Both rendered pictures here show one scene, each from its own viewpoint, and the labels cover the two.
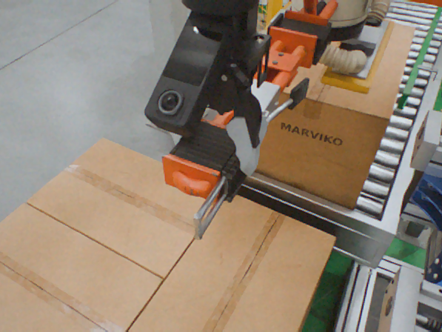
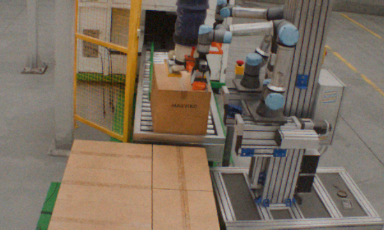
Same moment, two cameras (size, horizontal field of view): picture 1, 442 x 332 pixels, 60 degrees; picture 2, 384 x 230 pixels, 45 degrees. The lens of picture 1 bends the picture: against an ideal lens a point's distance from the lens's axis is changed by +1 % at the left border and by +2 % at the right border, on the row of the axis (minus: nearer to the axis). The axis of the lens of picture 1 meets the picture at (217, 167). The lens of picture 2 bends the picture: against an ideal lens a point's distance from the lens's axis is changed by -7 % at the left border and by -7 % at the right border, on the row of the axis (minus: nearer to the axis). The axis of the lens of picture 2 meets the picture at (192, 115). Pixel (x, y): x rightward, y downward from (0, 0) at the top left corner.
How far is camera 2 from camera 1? 2.61 m
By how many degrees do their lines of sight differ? 36
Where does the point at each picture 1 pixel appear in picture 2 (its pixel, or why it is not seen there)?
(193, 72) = (204, 62)
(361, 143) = (204, 104)
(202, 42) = (203, 59)
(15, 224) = (72, 172)
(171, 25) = (69, 84)
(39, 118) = not seen: outside the picture
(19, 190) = not seen: outside the picture
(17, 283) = (96, 186)
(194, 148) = (197, 80)
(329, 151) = (192, 112)
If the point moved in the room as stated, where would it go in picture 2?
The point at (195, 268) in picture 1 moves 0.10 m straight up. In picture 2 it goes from (161, 167) to (161, 154)
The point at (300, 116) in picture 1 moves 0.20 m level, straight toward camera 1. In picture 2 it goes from (179, 99) to (188, 110)
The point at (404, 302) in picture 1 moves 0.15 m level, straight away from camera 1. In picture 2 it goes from (239, 118) to (242, 109)
